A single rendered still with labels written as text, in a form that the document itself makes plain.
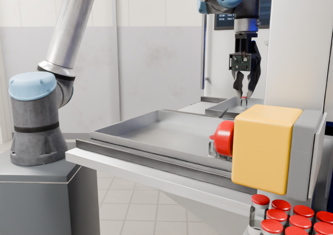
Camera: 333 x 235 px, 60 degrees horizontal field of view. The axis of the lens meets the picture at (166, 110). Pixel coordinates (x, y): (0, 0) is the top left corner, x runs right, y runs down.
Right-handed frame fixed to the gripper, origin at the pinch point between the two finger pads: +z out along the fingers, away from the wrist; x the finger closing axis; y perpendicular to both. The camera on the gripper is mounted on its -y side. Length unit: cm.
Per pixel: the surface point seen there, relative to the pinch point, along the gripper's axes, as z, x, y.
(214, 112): 2.6, -2.5, 20.1
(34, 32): -33, -271, -106
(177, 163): 3, 6, 56
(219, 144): -6, 18, 68
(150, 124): 5.1, -16.2, 32.5
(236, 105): 5.2, -4.3, -4.7
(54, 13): -53, -251, -118
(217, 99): 3.9, -12.4, -6.1
